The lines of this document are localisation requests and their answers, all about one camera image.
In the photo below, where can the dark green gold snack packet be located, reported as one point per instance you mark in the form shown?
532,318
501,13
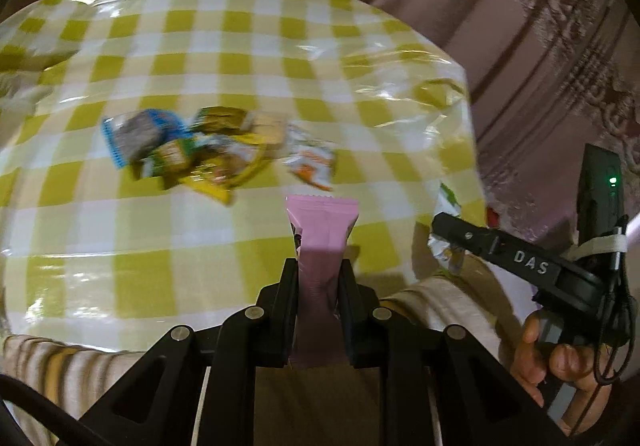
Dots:
218,119

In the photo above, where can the black tracker with green light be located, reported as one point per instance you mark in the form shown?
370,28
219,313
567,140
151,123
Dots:
600,195

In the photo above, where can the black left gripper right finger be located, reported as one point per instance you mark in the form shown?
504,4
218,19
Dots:
436,387

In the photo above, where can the pink snack bar wrapper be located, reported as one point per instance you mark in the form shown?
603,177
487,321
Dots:
321,227

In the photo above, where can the beige biscuit packet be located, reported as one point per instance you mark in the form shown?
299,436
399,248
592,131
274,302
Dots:
269,127

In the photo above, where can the white orange snack packet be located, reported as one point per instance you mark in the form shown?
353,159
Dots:
310,159

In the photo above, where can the person's right hand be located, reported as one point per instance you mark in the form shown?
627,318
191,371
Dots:
571,365

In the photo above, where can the small blue-edged dried fruit packet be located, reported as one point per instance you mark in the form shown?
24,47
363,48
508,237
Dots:
132,136

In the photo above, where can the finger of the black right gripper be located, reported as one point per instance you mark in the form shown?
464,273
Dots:
476,240

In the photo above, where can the pink draped curtain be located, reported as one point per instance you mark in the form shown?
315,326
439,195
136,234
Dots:
547,77

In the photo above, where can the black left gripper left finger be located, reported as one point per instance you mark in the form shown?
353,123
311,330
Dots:
198,387

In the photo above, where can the yellow snack packet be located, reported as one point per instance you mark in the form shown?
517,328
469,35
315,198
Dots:
222,163

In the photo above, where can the green pea snack packet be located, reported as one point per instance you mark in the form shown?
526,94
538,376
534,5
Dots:
168,162

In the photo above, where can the yellow checked plastic tablecloth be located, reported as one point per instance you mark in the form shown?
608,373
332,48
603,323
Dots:
91,256

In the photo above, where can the striped velvet sofa cushion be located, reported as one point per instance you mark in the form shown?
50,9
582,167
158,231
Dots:
335,405

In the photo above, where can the white green snack packet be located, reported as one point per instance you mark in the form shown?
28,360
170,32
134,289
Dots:
442,241

